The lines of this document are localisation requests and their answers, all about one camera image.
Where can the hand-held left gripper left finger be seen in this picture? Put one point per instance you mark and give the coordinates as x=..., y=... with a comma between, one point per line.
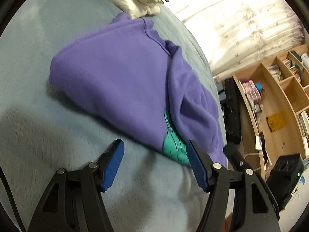
x=113, y=166

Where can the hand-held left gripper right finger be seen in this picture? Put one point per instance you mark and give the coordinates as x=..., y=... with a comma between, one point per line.
x=198, y=168

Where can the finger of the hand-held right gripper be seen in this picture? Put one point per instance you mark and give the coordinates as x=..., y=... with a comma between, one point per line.
x=234, y=155

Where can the purple zip hoodie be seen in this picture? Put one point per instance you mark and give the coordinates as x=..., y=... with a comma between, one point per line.
x=120, y=77

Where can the white paper sheet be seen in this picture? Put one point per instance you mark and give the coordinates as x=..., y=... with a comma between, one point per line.
x=259, y=142

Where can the black case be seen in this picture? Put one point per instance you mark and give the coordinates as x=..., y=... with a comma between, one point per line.
x=232, y=111

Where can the yellow cloth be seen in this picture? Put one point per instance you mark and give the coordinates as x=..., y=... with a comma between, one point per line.
x=276, y=122

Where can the pink storage drawers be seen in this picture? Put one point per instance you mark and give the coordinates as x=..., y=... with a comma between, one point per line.
x=251, y=91

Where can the blue toy figure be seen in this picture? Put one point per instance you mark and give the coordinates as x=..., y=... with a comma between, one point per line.
x=258, y=87

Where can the wooden shelf unit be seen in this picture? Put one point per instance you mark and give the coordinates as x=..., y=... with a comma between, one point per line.
x=289, y=96

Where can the row of books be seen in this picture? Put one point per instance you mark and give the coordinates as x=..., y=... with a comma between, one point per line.
x=289, y=69

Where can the grey-blue bed blanket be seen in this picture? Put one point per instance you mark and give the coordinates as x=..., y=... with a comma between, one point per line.
x=36, y=53

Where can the sheer floral curtain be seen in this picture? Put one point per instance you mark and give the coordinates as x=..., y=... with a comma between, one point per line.
x=241, y=17

